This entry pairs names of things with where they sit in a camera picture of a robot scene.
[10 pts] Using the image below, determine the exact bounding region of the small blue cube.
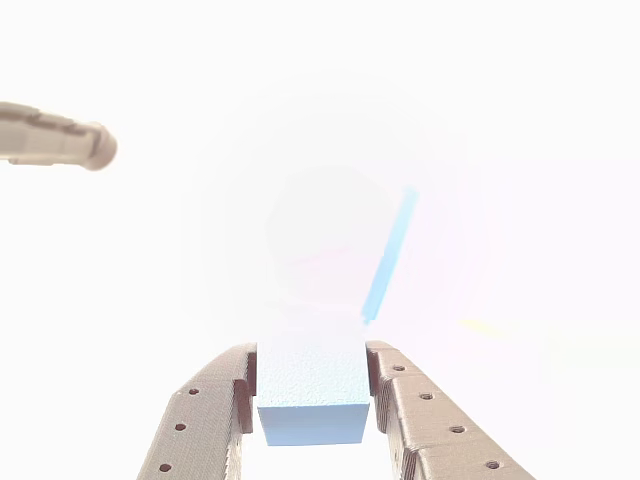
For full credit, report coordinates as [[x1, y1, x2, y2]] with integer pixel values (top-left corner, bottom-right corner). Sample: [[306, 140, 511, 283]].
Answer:
[[255, 319, 371, 447]]

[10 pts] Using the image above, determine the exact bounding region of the black tripod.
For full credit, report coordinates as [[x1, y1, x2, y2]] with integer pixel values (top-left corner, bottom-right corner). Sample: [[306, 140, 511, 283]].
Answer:
[[0, 100, 119, 172]]

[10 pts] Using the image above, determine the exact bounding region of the blue tape square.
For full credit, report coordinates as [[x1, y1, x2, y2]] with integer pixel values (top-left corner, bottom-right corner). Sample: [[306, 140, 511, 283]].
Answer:
[[360, 184, 420, 325]]

